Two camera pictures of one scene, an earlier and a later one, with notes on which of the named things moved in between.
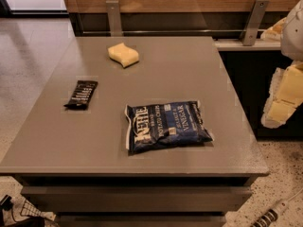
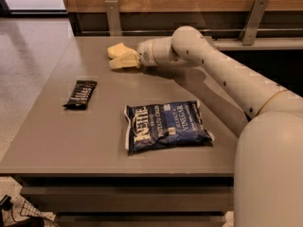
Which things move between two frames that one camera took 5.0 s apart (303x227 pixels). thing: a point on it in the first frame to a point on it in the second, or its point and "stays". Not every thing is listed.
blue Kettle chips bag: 159,125 stays
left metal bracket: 115,20 stays
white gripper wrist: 294,32 to 145,53
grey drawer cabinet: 74,162 stays
